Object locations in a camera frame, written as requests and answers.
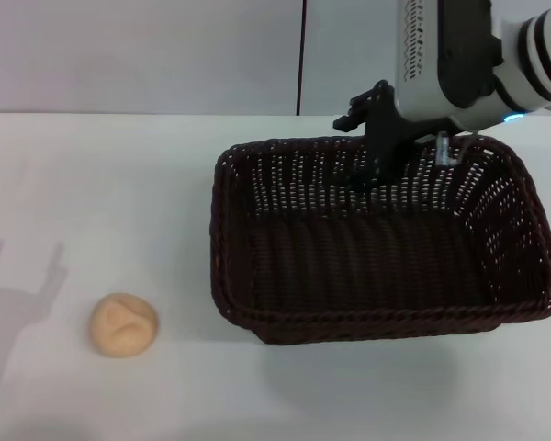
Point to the round tan bread bun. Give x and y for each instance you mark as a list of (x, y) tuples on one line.
[(124, 325)]

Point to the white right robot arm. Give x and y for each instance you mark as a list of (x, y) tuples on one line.
[(539, 50)]

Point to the dark brown woven basket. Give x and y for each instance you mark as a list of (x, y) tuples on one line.
[(372, 257)]

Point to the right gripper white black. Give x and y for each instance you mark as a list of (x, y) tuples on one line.
[(445, 64)]

